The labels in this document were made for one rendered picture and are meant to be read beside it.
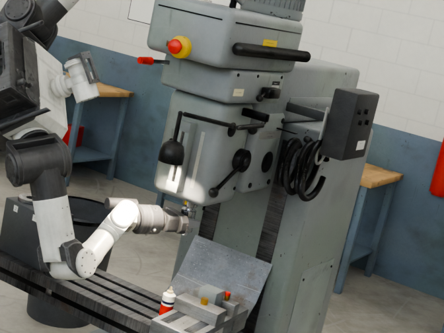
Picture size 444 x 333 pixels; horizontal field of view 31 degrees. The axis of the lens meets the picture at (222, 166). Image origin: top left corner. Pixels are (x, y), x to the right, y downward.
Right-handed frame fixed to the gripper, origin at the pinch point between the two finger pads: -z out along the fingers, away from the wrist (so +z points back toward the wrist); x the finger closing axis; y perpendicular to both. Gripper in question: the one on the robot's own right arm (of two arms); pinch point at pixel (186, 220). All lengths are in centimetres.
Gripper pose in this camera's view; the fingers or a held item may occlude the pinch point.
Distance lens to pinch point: 246.6
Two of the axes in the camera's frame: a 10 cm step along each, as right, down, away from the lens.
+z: -8.0, -0.6, -5.9
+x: -5.5, -2.9, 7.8
